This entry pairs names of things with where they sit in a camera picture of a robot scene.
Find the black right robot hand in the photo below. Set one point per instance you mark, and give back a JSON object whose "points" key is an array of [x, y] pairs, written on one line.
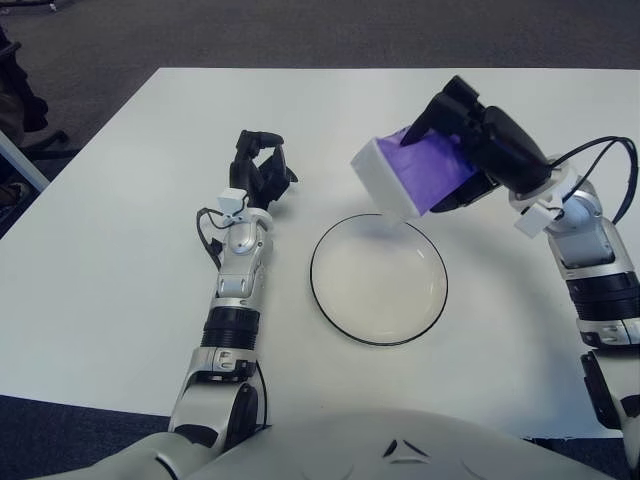
{"points": [[510, 150]]}

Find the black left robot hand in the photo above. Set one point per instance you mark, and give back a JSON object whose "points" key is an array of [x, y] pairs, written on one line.
{"points": [[250, 175]]}

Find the purple tissue paper pack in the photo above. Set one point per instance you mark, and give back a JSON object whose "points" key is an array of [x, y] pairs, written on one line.
{"points": [[425, 175]]}

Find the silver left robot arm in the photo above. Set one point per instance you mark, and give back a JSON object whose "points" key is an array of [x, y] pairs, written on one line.
{"points": [[237, 280]]}

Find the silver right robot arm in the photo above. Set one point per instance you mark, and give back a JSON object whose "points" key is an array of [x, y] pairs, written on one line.
{"points": [[595, 250]]}

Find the white plate black rim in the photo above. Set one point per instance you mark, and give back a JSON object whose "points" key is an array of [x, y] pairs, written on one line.
{"points": [[375, 295]]}

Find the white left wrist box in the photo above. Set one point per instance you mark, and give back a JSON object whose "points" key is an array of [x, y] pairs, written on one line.
{"points": [[231, 200]]}

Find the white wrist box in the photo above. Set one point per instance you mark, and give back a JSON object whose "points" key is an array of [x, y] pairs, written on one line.
{"points": [[537, 220], [231, 200]]}

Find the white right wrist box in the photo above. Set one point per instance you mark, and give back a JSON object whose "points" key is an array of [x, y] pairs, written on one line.
{"points": [[537, 220]]}

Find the white desk panel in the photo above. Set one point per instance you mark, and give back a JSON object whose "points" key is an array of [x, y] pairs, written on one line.
{"points": [[20, 157]]}

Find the dark shoe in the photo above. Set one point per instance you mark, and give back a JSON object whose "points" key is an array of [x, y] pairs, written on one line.
{"points": [[12, 195]]}

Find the grey robot torso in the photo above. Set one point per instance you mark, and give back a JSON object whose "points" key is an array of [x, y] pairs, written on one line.
{"points": [[375, 450]]}

